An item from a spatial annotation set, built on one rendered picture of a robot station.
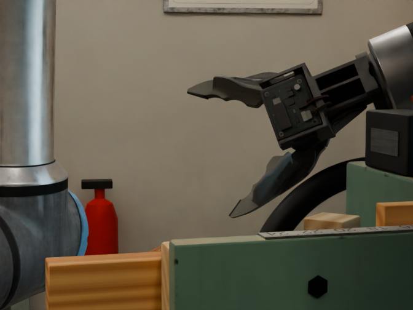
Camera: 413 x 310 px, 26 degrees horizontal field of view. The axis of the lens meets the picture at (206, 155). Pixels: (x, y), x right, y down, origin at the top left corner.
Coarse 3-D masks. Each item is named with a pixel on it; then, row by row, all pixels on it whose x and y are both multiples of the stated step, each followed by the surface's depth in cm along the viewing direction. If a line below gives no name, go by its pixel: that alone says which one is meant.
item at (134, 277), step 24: (48, 264) 49; (72, 264) 49; (96, 264) 49; (120, 264) 50; (144, 264) 50; (48, 288) 49; (72, 288) 49; (96, 288) 49; (120, 288) 50; (144, 288) 50
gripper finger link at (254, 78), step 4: (268, 72) 98; (248, 76) 99; (252, 76) 99; (256, 76) 99; (260, 76) 98; (264, 76) 98; (268, 76) 98; (280, 76) 97; (284, 76) 97; (244, 80) 98; (248, 80) 98; (252, 80) 98; (256, 80) 98; (260, 80) 98; (272, 80) 98; (276, 84) 97
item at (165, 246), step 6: (162, 246) 49; (168, 246) 49; (162, 252) 50; (168, 252) 48; (162, 258) 50; (168, 258) 48; (162, 264) 50; (168, 264) 48; (162, 270) 50; (168, 270) 48; (162, 276) 50; (168, 276) 48; (162, 282) 50; (168, 282) 48; (162, 288) 50; (168, 288) 48; (162, 294) 50; (168, 294) 48; (162, 300) 50; (168, 300) 48; (162, 306) 50; (168, 306) 48
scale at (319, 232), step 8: (264, 232) 49; (272, 232) 49; (280, 232) 49; (288, 232) 49; (296, 232) 49; (304, 232) 49; (312, 232) 49; (320, 232) 49; (328, 232) 49; (336, 232) 49; (344, 232) 49; (352, 232) 49; (360, 232) 49; (368, 232) 49; (376, 232) 50; (384, 232) 50
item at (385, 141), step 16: (368, 112) 77; (384, 112) 74; (400, 112) 73; (368, 128) 77; (384, 128) 74; (400, 128) 71; (368, 144) 77; (384, 144) 74; (400, 144) 71; (368, 160) 77; (384, 160) 74; (400, 160) 71
